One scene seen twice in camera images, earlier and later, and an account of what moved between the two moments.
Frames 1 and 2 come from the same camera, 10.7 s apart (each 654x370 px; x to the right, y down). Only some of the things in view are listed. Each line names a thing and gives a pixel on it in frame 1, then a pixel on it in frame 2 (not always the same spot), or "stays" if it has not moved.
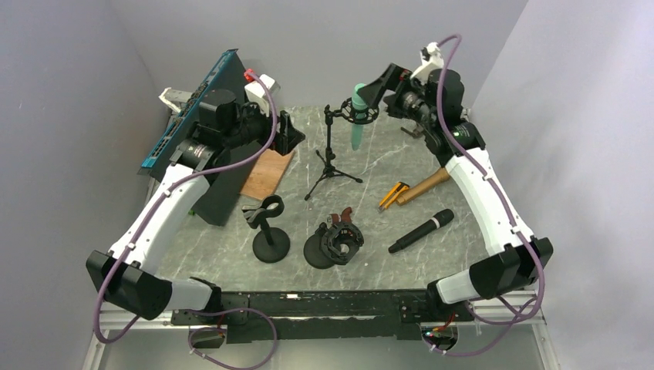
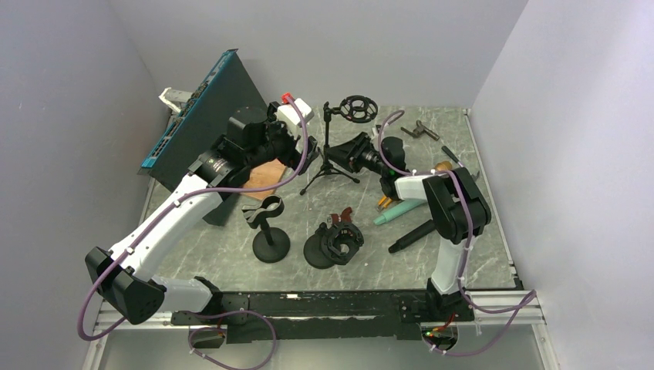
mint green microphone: [359, 107] → [407, 205]
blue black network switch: [211, 132] stays
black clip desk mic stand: [271, 244] stays
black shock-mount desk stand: [334, 245] stays
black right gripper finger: [393, 77] → [348, 150]
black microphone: [440, 219] stays
